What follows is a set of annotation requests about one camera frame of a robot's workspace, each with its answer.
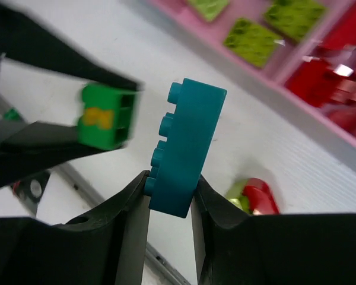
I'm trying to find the small green lego brick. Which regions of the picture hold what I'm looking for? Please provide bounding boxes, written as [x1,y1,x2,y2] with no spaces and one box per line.
[2,109,23,121]

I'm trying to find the lime green lego brick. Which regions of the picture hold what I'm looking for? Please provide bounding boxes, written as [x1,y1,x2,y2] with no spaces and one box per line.
[223,17,283,68]

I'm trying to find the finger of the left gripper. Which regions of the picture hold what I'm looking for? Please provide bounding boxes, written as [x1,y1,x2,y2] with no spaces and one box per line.
[0,120,103,188]
[0,3,140,91]

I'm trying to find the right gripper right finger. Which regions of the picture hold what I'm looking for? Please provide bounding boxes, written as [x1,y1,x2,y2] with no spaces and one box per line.
[192,178,356,284]

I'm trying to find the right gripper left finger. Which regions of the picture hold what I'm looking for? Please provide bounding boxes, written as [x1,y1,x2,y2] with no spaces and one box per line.
[0,170,150,284]

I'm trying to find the multicolour lego chain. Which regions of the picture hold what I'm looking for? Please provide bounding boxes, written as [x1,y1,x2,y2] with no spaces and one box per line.
[225,177,281,215]

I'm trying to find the green numbered lego brick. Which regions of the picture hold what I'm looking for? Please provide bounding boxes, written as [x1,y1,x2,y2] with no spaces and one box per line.
[77,83,138,150]

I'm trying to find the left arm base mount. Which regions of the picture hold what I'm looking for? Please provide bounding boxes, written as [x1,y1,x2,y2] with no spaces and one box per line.
[10,170,50,217]

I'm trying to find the small pink bin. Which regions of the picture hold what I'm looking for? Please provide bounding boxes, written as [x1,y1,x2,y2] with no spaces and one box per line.
[280,0,356,149]

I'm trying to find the large pink bin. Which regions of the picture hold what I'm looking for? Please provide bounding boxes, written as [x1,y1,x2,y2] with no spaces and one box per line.
[149,1,356,148]

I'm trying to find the long teal lego brick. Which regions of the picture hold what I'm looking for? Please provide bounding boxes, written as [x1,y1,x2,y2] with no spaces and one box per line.
[144,78,227,218]

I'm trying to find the red legos in bin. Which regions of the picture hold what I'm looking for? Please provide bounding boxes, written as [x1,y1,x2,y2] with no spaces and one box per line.
[286,8,356,134]

